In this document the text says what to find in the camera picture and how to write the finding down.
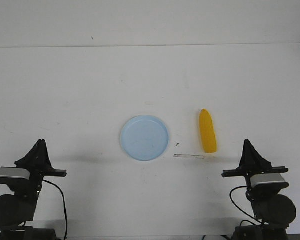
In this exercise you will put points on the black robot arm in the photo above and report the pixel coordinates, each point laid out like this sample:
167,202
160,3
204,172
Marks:
15,212
272,211

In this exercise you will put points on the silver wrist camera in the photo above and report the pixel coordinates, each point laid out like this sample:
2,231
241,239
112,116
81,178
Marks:
268,179
14,176

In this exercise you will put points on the yellow corn cob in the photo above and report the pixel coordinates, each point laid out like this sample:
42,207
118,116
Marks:
207,132

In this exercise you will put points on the light blue round plate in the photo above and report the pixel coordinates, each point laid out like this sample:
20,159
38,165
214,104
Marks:
144,138

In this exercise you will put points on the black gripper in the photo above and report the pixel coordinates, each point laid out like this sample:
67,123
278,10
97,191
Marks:
251,158
29,189

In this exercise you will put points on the clear tape strip horizontal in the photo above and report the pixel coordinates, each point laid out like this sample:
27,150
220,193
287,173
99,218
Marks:
189,156

